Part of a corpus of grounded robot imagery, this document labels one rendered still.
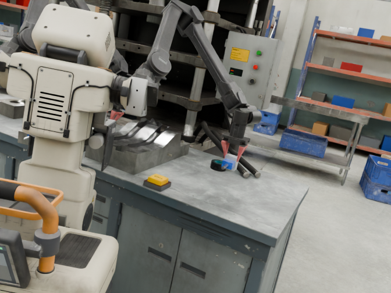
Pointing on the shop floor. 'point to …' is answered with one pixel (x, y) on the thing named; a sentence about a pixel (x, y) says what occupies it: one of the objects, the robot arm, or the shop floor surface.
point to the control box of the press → (252, 68)
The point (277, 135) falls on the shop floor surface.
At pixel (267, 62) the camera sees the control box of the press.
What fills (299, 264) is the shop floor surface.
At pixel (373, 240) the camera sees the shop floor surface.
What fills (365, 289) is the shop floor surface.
